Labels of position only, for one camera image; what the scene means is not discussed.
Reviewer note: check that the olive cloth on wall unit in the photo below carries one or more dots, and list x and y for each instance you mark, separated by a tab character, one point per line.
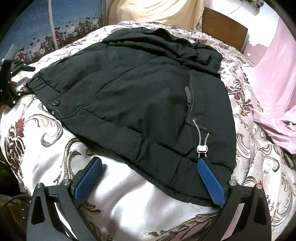
256	3

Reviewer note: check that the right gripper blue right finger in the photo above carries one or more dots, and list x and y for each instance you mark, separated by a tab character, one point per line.
244	212

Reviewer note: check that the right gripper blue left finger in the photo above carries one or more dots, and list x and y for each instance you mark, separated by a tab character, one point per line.
54	210

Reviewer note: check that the black padded jacket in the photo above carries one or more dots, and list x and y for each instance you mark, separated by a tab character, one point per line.
154	99

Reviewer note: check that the yellow hanging sheet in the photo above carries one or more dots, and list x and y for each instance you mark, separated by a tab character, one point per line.
182	14

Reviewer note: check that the blue fabric wardrobe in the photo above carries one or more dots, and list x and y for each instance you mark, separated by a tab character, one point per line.
46	26

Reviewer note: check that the pink curtain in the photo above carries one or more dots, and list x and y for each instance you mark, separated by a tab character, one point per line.
272	81

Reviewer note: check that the floral satin bed cover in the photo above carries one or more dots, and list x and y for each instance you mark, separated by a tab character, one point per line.
125	206

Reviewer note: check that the brown wooden headboard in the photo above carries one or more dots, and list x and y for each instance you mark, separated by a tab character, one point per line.
224	28

